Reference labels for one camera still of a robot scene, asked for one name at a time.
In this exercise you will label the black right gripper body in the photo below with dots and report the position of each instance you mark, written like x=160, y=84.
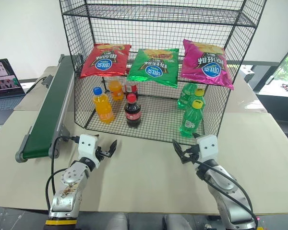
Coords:
x=192, y=154

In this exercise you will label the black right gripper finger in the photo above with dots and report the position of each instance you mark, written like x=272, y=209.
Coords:
x=195, y=135
x=178, y=151

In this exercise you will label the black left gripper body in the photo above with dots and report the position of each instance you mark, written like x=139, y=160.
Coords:
x=102, y=153

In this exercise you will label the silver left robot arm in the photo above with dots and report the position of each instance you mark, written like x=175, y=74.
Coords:
x=69, y=189

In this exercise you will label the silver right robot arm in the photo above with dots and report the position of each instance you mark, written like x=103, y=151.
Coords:
x=226, y=191

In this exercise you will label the green conveyor belt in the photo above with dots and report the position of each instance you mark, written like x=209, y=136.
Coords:
x=50, y=105

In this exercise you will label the green soda bottle yellow cap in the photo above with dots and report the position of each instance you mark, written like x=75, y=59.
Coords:
x=199, y=93
x=190, y=119

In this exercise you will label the orange soda bottle blue cap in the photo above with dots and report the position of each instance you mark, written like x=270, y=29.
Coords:
x=103, y=107

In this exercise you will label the cola bottle red cap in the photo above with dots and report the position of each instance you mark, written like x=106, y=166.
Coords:
x=133, y=112
x=131, y=87

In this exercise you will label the magenta chips bag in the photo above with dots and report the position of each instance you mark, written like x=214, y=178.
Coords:
x=206, y=63

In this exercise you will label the red chips bag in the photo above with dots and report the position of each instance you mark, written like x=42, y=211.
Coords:
x=104, y=61

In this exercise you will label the green chips bag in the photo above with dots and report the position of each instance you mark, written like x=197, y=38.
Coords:
x=153, y=68

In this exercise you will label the open laptop computer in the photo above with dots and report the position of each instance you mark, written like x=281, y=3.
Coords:
x=3, y=95

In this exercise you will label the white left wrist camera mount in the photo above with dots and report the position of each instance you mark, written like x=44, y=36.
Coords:
x=87, y=147

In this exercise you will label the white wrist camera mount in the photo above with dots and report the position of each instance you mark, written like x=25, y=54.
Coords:
x=87, y=147
x=207, y=147

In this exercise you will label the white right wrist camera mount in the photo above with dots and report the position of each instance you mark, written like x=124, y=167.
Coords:
x=207, y=147

